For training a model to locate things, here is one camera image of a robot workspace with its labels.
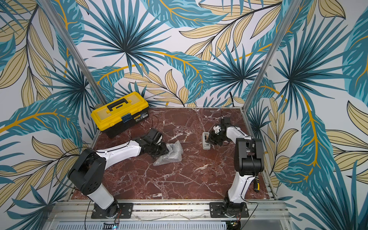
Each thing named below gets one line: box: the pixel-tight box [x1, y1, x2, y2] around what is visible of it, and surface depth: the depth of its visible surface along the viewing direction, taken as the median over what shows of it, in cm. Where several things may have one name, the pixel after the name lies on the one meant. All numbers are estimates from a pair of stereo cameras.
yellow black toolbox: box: [91, 91, 150, 138], surface depth 97 cm
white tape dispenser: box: [201, 131, 211, 150], surface depth 98 cm
